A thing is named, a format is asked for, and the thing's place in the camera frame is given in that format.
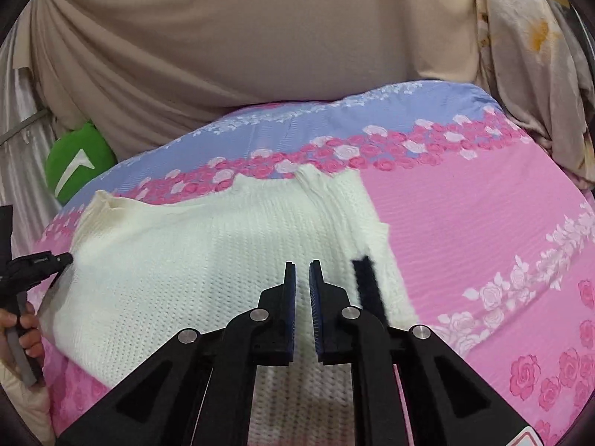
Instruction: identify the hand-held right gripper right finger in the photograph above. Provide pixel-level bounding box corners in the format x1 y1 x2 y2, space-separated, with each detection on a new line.
309 260 547 446

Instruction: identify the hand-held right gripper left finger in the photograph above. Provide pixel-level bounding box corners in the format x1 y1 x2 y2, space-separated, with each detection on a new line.
56 261 297 446

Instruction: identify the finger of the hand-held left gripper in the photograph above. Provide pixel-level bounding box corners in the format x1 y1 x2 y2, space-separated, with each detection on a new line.
10 252 75 290

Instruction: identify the white red black knit sweater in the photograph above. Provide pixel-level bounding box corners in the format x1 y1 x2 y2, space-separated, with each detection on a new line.
35 164 420 446

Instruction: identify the person's left forearm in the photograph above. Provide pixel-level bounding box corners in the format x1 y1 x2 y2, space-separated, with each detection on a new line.
0 361 55 446

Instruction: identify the person's left hand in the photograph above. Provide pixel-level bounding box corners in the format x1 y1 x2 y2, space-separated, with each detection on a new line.
0 301 45 367

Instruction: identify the silver curtain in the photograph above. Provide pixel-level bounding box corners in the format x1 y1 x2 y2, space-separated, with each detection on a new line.
0 22 62 263

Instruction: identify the green plush cushion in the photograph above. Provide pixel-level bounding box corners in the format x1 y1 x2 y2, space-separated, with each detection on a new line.
45 121 118 206

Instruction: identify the grey curtain tie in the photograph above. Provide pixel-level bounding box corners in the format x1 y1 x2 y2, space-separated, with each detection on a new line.
0 110 50 146

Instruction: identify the pink floral bedsheet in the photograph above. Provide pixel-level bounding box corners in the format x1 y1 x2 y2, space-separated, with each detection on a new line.
32 79 595 446

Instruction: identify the beige draped cloth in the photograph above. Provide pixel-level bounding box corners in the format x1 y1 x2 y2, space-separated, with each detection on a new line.
29 0 485 159

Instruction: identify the cream floral blanket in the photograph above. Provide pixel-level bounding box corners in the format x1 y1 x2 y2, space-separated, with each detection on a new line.
469 0 595 192

